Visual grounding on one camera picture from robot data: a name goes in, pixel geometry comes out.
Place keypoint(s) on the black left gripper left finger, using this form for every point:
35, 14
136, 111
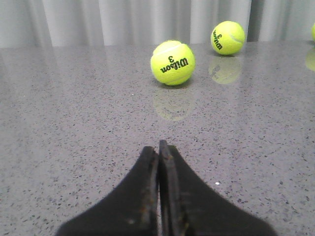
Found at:
129, 210

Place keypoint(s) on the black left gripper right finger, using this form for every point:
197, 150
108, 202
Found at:
189, 207

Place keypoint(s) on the yellow tennis ball far left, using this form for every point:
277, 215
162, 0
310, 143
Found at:
172, 62

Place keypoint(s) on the yellow tennis ball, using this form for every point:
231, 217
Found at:
313, 32
227, 38
172, 62

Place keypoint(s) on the yellow tennis ball back left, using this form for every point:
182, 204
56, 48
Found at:
227, 38

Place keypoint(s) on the yellow tennis ball back middle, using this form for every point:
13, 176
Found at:
313, 32

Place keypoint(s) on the white curtain backdrop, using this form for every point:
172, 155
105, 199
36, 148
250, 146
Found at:
58, 23

